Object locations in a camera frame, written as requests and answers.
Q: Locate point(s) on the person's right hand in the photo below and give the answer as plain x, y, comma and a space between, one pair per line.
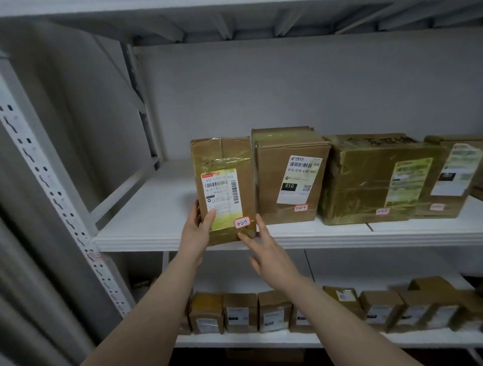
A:
274, 260

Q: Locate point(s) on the person's left hand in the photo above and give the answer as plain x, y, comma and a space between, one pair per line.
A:
192, 241

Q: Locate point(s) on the person's left thumb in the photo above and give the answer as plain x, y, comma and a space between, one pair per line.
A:
209, 221

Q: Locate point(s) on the person's right thumb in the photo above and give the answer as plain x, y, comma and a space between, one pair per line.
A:
249, 240

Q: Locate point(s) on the taped cardboard box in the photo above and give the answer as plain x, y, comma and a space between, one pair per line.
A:
226, 181

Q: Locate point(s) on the person's left forearm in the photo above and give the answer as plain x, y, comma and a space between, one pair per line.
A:
151, 316

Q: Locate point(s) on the person's right forearm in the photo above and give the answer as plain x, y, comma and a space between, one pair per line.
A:
347, 324

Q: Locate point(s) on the white shelf board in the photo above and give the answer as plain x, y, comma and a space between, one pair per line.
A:
377, 339
158, 211

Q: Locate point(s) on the cardboard box, black patch label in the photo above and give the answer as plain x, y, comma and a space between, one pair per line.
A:
290, 177

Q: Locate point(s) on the white shelf side beam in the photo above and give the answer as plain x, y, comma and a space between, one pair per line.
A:
124, 188

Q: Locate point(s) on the large taped box, green label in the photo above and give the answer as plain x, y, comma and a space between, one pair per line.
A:
369, 181

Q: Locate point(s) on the white rear shelf upright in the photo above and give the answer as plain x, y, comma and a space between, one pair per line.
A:
143, 101

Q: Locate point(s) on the row of small cardboard parcels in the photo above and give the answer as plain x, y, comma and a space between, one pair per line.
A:
381, 309

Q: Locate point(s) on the white perforated shelf upright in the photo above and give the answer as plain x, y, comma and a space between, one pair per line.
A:
49, 181

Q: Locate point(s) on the white ribbed shelf underside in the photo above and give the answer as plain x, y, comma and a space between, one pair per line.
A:
241, 19

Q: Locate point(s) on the cardboard box, pale faded label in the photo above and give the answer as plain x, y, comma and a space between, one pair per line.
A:
452, 177

